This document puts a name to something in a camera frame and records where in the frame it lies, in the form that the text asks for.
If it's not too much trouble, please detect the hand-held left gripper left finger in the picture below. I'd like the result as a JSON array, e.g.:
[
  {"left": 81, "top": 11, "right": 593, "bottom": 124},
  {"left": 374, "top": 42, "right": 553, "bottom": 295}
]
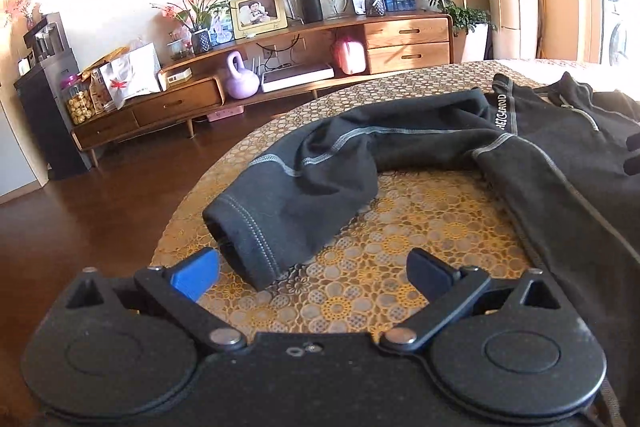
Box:
[{"left": 65, "top": 248, "right": 248, "bottom": 354}]

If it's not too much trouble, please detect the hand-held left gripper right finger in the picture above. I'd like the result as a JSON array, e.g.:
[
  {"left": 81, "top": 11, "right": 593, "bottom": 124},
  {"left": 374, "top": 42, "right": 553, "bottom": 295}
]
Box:
[{"left": 379, "top": 248, "right": 563, "bottom": 354}]

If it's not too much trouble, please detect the dark grey shirt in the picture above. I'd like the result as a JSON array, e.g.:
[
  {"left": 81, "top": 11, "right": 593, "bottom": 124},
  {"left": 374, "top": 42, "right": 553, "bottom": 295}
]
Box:
[{"left": 202, "top": 72, "right": 640, "bottom": 427}]

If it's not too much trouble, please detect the round table with lace cloth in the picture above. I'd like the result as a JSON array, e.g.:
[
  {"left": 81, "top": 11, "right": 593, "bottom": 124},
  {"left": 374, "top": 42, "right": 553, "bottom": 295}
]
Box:
[{"left": 150, "top": 59, "right": 640, "bottom": 343}]

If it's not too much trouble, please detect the pink power strip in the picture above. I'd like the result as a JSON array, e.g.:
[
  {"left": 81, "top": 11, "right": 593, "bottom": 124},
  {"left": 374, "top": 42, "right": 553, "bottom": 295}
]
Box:
[{"left": 206, "top": 106, "right": 246, "bottom": 122}]

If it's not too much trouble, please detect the purple kettlebell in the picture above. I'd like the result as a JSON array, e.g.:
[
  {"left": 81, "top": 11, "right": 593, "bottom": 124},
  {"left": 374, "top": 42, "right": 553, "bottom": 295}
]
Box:
[{"left": 223, "top": 51, "right": 261, "bottom": 100}]

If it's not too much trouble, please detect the white gift bag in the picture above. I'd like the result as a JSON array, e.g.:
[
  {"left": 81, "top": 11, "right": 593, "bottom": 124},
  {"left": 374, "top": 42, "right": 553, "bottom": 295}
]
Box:
[{"left": 100, "top": 43, "right": 163, "bottom": 110}]

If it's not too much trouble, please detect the jar of golden chocolates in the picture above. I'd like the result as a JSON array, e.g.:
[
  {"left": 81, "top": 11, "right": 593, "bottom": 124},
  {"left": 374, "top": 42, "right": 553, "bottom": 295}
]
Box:
[{"left": 61, "top": 74, "right": 96, "bottom": 125}]

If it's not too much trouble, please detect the snack bag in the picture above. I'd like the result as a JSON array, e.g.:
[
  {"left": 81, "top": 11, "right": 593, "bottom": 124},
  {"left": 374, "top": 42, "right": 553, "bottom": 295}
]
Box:
[{"left": 80, "top": 47, "right": 131, "bottom": 114}]

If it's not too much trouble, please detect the black cabinet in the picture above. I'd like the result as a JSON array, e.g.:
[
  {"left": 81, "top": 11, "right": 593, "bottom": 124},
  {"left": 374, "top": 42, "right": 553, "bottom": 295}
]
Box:
[{"left": 14, "top": 54, "right": 93, "bottom": 180}]

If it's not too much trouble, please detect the white flat box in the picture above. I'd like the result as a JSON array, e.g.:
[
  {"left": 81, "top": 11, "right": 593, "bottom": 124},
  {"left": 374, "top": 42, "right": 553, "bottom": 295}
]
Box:
[{"left": 261, "top": 62, "right": 335, "bottom": 94}]

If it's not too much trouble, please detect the glass terrarium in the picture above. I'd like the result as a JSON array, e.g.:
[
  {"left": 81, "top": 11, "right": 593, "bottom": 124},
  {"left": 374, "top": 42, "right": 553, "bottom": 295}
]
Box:
[{"left": 167, "top": 38, "right": 193, "bottom": 60}]

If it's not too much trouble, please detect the pink bag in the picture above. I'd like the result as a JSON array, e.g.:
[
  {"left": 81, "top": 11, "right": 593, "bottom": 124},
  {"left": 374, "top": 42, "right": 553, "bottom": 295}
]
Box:
[{"left": 332, "top": 36, "right": 367, "bottom": 75}]

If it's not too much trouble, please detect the potted pink flower plant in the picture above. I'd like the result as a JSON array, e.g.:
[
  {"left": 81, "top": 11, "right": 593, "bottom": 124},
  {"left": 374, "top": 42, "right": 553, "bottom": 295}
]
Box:
[{"left": 152, "top": 0, "right": 236, "bottom": 54}]

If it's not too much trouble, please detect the wooden TV cabinet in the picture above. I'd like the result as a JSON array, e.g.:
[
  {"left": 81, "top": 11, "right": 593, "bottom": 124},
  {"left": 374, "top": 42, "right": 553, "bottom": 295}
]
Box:
[{"left": 70, "top": 12, "right": 453, "bottom": 168}]

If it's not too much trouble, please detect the cartoon figure picture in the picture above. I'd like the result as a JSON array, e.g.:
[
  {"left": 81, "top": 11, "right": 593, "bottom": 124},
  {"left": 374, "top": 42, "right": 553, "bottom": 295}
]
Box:
[{"left": 209, "top": 9, "right": 236, "bottom": 45}]

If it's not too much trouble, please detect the coffee machine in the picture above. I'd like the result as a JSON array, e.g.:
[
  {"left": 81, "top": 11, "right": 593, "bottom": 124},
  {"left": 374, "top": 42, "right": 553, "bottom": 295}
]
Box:
[{"left": 22, "top": 12, "right": 68, "bottom": 68}]

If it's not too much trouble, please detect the black speaker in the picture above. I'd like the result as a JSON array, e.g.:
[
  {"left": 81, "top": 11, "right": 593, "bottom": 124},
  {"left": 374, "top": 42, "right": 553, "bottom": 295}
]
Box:
[{"left": 298, "top": 0, "right": 323, "bottom": 22}]

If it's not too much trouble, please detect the pink flower vase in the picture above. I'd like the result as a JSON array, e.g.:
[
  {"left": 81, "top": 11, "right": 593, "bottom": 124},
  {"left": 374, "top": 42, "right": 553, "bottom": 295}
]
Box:
[{"left": 2, "top": 0, "right": 41, "bottom": 30}]

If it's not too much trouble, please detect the yellow photo frame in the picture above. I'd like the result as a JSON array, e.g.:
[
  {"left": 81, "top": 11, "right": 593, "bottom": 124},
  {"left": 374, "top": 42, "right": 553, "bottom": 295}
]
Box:
[{"left": 230, "top": 0, "right": 290, "bottom": 45}]

